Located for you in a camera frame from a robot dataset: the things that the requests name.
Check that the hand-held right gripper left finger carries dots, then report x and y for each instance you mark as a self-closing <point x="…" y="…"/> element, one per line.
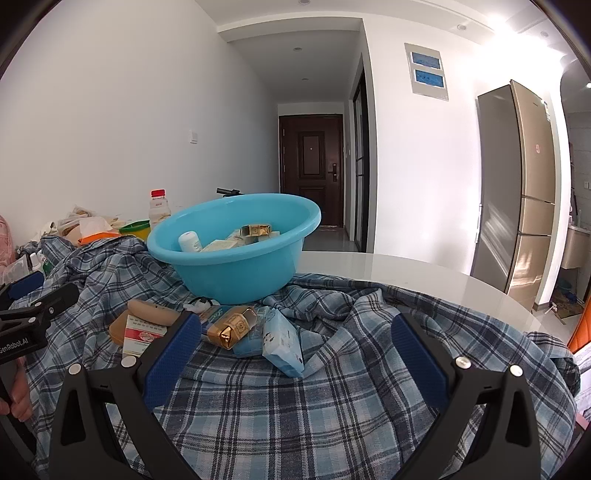
<point x="173" y="360"/>

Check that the red white cigarette box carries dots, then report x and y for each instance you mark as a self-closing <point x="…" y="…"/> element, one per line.
<point x="143" y="334"/>

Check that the orange chair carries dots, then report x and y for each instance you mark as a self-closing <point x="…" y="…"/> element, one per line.
<point x="581" y="337"/>

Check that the black electric bicycle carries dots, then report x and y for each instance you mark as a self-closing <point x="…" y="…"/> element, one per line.
<point x="229" y="190"/>

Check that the black framed glass door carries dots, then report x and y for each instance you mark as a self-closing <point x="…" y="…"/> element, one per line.
<point x="362" y="157"/>

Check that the yellow blue cigarette pack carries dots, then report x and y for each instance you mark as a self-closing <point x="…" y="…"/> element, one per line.
<point x="231" y="330"/>

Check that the teal printed packet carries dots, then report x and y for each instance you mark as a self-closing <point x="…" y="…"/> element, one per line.
<point x="214" y="315"/>

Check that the beige oval case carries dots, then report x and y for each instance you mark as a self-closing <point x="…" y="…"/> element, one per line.
<point x="152" y="311"/>

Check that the beige cloth bag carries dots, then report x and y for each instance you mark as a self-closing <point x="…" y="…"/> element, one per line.
<point x="64" y="226"/>

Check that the brown cardboard piece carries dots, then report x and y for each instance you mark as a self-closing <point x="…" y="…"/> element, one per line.
<point x="567" y="302"/>

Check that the blue plastic basin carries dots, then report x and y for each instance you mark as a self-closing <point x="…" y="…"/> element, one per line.
<point x="231" y="277"/>

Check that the pink bag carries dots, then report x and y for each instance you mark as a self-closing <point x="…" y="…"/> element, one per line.
<point x="4" y="244"/>

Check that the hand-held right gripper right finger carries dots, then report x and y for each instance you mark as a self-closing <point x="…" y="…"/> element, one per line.
<point x="418" y="360"/>

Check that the red cap milk bottle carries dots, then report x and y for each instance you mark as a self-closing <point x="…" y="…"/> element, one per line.
<point x="159" y="210"/>

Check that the grey gold refrigerator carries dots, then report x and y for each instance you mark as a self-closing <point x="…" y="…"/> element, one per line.
<point x="521" y="184"/>

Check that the orange tissue pack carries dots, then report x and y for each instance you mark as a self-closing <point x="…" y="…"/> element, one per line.
<point x="94" y="230"/>

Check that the yellow cup green rim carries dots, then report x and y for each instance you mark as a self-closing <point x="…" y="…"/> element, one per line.
<point x="135" y="228"/>

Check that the blue plaid shirt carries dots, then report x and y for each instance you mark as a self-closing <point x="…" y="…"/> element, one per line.
<point x="286" y="415"/>

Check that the gold foil cigarette pack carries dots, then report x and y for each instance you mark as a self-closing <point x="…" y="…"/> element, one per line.
<point x="254" y="230"/>

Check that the white light switch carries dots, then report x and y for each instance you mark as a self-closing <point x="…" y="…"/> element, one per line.
<point x="194" y="135"/>

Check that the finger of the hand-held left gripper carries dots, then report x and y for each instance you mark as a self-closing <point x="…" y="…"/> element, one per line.
<point x="25" y="284"/>
<point x="55" y="297"/>

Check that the white wall panel blue windows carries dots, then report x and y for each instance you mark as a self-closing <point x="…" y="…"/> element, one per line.
<point x="427" y="71"/>

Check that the dark brown entrance door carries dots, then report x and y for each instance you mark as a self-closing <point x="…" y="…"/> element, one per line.
<point x="311" y="157"/>

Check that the person's left hand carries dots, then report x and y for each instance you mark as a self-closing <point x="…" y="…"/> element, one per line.
<point x="21" y="392"/>

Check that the white utility sink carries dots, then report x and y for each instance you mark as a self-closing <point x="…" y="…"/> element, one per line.
<point x="577" y="249"/>

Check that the white plastic bottle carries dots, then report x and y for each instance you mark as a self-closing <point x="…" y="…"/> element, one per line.
<point x="190" y="241"/>

